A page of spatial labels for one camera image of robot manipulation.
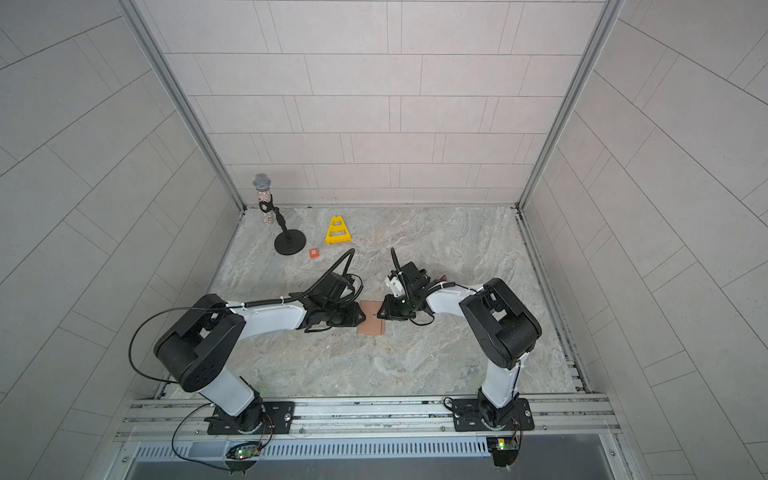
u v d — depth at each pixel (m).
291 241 1.05
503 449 0.68
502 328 0.47
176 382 0.44
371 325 0.86
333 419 0.72
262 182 0.84
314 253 1.02
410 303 0.72
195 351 0.44
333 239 1.08
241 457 0.64
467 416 0.71
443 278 0.90
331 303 0.72
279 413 0.72
